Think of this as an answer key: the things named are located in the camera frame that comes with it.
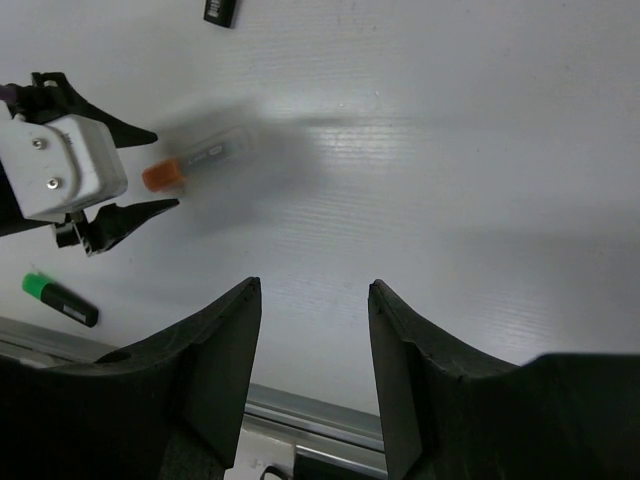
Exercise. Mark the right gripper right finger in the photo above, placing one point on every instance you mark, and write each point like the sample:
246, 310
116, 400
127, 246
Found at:
450, 411

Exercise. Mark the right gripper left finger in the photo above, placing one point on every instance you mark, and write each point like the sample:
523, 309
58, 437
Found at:
122, 416

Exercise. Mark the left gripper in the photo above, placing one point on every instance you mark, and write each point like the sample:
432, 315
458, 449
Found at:
27, 146

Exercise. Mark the orange grey highlighter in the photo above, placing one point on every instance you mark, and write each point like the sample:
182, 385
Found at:
174, 172

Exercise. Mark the green black highlighter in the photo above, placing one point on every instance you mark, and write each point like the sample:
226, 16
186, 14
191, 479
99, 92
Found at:
60, 299

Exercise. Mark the yellow black highlighter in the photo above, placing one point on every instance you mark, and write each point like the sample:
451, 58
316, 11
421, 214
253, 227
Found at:
221, 12

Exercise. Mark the aluminium frame rail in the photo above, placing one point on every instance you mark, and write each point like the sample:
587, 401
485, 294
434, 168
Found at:
277, 427

